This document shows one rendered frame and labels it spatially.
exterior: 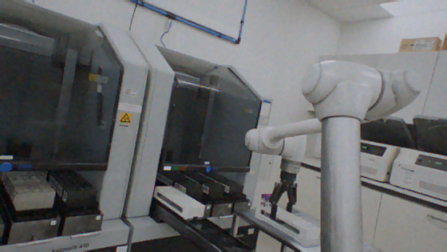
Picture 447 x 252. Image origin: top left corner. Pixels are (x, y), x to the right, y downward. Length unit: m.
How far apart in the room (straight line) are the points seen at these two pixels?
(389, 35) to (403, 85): 3.34
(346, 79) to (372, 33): 3.52
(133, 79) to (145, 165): 0.40
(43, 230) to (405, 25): 3.92
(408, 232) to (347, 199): 2.50
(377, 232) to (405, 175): 0.59
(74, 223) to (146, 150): 0.40
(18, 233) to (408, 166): 2.92
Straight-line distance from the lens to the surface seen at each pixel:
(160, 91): 1.50
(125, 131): 1.45
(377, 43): 4.38
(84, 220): 1.41
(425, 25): 4.25
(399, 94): 1.03
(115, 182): 1.49
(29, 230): 1.37
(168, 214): 1.51
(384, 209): 3.43
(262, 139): 1.38
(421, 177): 3.32
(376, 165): 3.43
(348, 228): 0.89
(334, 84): 0.92
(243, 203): 1.87
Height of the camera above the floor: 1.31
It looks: 3 degrees down
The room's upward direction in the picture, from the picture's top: 11 degrees clockwise
